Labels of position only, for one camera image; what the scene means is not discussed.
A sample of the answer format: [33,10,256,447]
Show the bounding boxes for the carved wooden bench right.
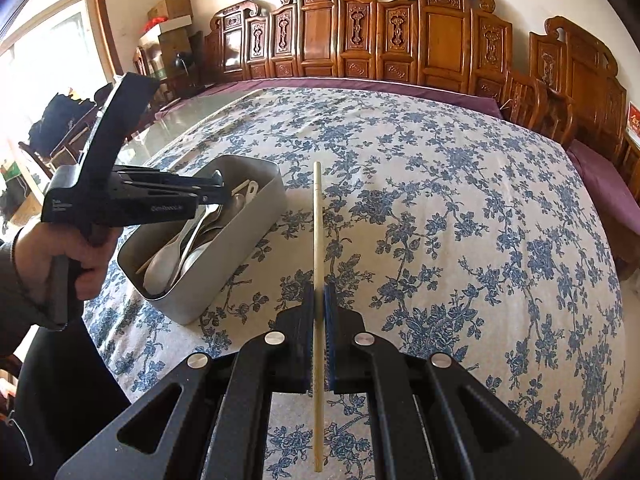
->
[500,16,639,280]

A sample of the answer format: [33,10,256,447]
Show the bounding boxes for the carved wooden bench back centre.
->
[375,0,513,103]

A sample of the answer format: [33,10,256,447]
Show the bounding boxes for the wooden chair by window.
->
[18,82,114,178]

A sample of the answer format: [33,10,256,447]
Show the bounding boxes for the metal spoon in tray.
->
[178,193,245,268]

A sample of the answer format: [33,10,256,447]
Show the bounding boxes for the blue floral tablecloth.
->
[85,88,626,479]

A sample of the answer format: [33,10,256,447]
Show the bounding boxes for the dark sleeved left forearm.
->
[0,242,62,358]

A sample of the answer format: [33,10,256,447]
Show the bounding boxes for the carved wooden bench back left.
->
[203,0,378,82]

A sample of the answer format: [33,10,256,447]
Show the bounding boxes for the purple bench cushion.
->
[199,77,639,233]

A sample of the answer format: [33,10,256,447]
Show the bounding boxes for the carved wooden bench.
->
[375,0,513,103]
[203,0,378,82]
[500,16,639,280]

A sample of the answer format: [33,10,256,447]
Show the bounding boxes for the black bag on chair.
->
[28,93,96,158]

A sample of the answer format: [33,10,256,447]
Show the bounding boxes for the grey metal utensil tray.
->
[117,155,286,325]

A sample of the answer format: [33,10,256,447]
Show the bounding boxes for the red paper box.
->
[627,103,640,136]

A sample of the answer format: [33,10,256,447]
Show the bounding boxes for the person's left hand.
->
[13,222,122,304]

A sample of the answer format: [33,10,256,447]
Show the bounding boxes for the white plastic fork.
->
[167,205,208,286]

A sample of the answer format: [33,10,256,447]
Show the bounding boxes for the stacked cardboard boxes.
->
[134,0,193,80]

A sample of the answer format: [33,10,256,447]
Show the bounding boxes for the wooden window frame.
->
[1,0,122,79]

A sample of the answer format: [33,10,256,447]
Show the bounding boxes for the light wooden chopstick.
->
[312,160,326,474]

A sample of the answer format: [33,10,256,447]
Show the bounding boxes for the light wooden chopstick crosswise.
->
[136,179,250,274]

